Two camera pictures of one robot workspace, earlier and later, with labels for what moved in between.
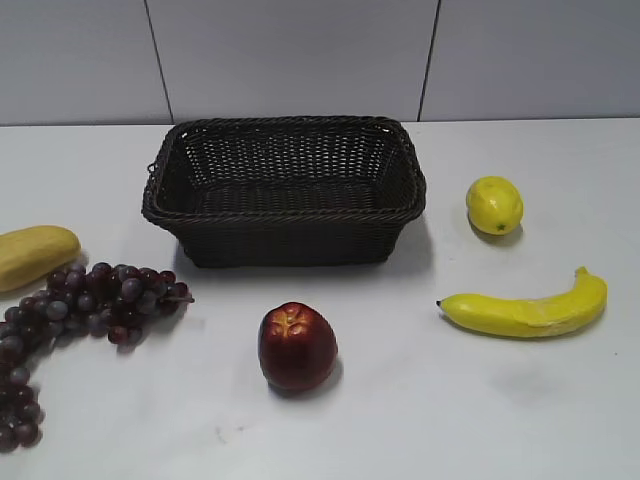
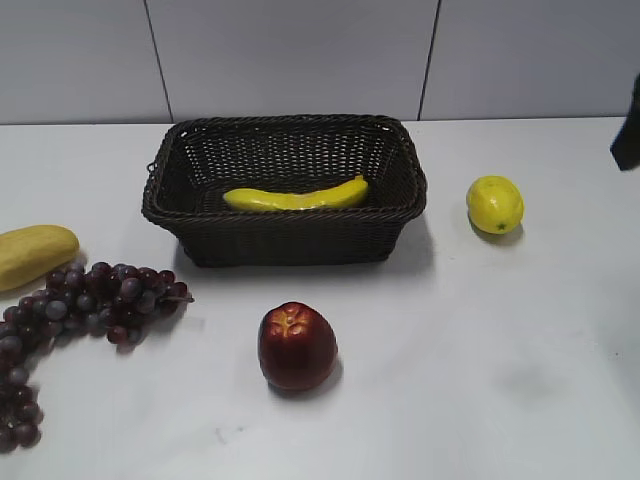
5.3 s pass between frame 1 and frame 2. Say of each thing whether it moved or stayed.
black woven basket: stayed
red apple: stayed
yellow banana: moved
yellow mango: stayed
